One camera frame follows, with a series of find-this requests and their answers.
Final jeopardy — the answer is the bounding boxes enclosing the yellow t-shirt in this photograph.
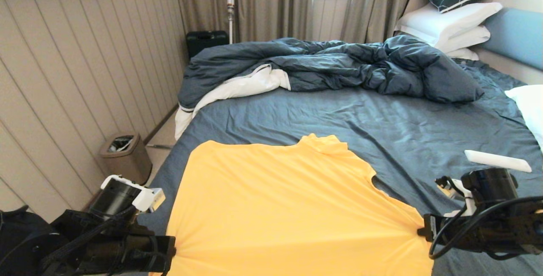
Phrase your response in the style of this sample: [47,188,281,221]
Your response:
[148,134,435,276]

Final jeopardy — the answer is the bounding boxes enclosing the white remote control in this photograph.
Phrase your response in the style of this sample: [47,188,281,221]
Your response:
[464,150,532,173]

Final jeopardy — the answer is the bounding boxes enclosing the beige trash bin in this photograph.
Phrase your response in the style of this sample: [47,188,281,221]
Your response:
[100,132,153,185]

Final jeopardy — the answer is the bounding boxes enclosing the dark trash bag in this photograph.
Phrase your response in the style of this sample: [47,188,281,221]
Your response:
[109,137,134,153]

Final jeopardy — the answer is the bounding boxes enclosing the dark blue bed sheet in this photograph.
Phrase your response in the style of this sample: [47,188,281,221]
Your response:
[127,57,543,276]

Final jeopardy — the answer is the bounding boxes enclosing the beige bed headboard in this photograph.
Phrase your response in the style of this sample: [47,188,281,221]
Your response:
[403,0,543,86]

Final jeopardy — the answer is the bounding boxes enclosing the small white pillow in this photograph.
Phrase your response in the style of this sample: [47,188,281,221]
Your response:
[445,48,481,61]

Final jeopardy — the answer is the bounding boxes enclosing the crumpled dark blue duvet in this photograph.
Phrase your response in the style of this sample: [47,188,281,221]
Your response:
[178,36,484,110]

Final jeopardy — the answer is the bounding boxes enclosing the medium white pillow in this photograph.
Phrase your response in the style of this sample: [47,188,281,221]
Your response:
[434,26,492,54]

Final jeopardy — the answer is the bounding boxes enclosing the blue headboard pad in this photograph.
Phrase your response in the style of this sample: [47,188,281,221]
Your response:
[481,8,543,72]

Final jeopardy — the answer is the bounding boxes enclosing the white duvet lining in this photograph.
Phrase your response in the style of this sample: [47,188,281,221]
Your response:
[174,64,291,140]

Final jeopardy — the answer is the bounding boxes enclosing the large white pillow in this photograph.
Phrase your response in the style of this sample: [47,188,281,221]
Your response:
[395,2,504,48]

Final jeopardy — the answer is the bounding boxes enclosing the black suitcase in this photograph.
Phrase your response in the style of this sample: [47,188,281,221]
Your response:
[186,31,230,59]

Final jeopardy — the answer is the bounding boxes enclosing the narrow beige curtain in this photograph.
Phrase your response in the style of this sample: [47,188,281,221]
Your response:
[340,0,448,45]

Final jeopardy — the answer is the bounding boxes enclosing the white stick vacuum cleaner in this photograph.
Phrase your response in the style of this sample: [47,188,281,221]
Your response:
[226,0,236,45]

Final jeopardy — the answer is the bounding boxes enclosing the wide beige curtain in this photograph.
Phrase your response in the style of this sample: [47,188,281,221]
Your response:
[173,0,314,43]

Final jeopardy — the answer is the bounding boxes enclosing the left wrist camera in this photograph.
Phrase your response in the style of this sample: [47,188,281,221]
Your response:
[101,175,166,214]

